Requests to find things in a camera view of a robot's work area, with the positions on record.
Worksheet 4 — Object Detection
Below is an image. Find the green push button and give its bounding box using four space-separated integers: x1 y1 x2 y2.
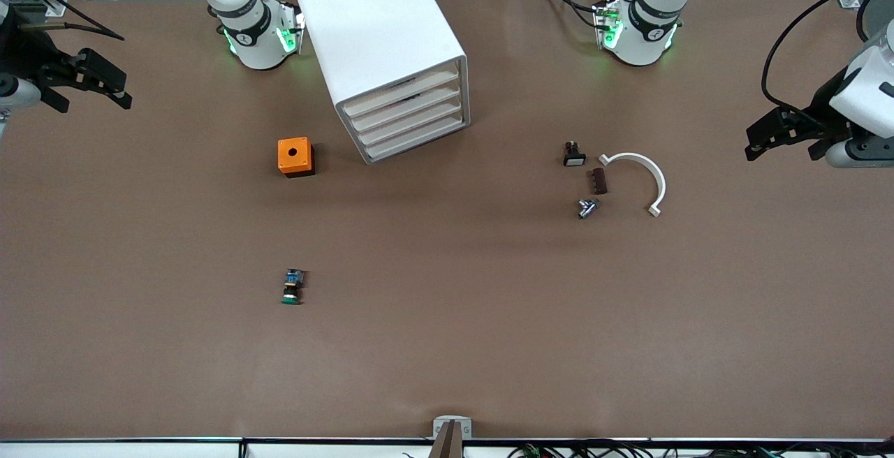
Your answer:
281 269 307 306

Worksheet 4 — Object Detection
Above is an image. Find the base connector box green light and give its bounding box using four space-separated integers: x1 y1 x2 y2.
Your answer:
276 0 306 55
592 0 624 50

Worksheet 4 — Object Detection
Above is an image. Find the orange box with hole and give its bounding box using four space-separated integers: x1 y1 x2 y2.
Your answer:
277 137 316 178

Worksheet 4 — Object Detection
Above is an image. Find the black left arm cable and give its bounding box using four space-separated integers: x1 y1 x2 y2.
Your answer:
760 0 894 120

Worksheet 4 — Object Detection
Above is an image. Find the white half ring clamp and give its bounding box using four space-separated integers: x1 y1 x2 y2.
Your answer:
599 152 667 218

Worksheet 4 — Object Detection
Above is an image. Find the black base cable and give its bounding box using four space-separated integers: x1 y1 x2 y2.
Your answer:
538 0 601 29

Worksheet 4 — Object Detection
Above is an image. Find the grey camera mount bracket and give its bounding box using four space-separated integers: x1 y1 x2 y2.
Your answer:
430 415 473 458

